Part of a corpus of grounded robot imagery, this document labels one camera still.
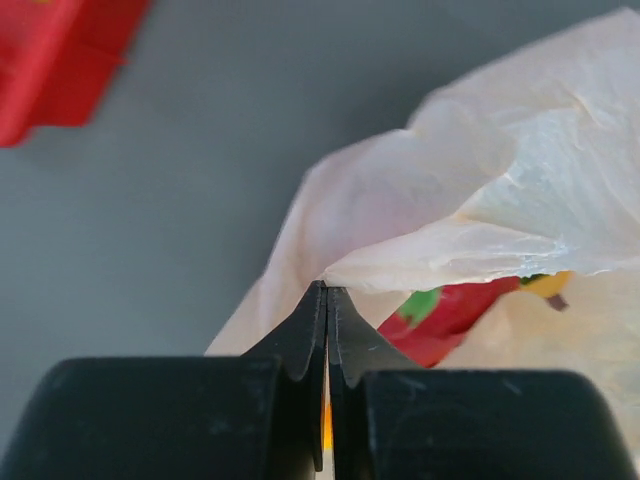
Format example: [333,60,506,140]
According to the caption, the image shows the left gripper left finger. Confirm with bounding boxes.
[1,282,327,479]

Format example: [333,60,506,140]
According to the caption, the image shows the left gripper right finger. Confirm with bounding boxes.
[326,288,637,479]

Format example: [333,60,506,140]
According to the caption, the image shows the translucent banana print plastic bag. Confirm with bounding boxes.
[209,9,639,448]

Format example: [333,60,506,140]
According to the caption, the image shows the red strawberry in bag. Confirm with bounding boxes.
[378,277,520,368]

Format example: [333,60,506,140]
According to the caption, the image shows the red plastic tray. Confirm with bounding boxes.
[1,0,151,148]

